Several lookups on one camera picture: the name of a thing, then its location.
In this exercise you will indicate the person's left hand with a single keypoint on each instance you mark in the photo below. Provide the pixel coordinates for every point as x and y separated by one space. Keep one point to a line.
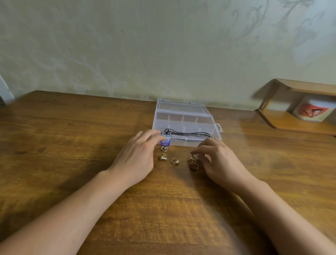
134 160

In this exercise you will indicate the person's right hand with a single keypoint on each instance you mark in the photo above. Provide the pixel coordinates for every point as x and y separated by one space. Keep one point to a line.
223 165

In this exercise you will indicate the clear plastic organizer box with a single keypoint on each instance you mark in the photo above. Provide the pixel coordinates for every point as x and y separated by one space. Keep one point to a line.
183 118

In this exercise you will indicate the person's left forearm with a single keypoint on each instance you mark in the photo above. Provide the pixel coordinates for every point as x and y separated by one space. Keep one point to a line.
57 220

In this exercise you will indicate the person's right forearm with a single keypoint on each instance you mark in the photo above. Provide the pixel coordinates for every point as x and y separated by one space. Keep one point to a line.
288 220

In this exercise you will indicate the wooden shelf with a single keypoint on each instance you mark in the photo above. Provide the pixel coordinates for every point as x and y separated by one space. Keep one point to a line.
294 120

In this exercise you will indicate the white printed mug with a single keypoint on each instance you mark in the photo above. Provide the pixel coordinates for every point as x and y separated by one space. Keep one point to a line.
314 109

